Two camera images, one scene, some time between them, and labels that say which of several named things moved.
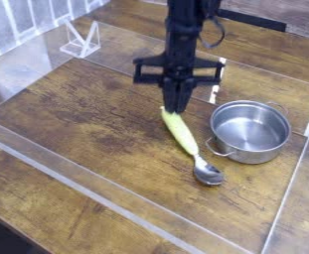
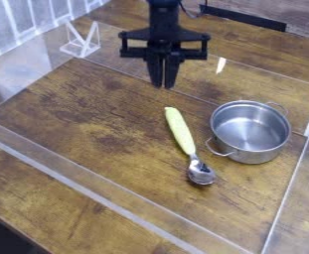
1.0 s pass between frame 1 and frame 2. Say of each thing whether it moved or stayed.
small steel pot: stayed
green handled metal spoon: moved
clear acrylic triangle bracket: stayed
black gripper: moved
